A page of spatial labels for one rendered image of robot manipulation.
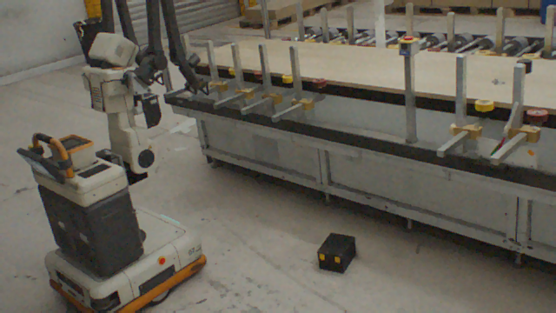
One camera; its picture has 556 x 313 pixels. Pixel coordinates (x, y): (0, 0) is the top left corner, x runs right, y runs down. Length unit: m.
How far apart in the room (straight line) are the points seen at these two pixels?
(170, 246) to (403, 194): 1.37
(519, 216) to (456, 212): 0.36
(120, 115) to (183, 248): 0.79
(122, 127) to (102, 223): 0.52
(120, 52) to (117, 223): 0.84
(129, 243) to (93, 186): 0.38
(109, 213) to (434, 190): 1.74
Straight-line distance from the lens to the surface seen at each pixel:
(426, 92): 2.97
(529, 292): 3.06
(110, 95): 2.87
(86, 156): 2.88
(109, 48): 2.89
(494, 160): 2.33
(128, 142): 2.99
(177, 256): 3.10
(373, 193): 3.49
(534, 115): 2.63
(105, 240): 2.86
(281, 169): 3.96
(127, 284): 2.97
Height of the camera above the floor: 1.85
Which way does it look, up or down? 23 degrees down
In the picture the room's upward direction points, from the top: 8 degrees counter-clockwise
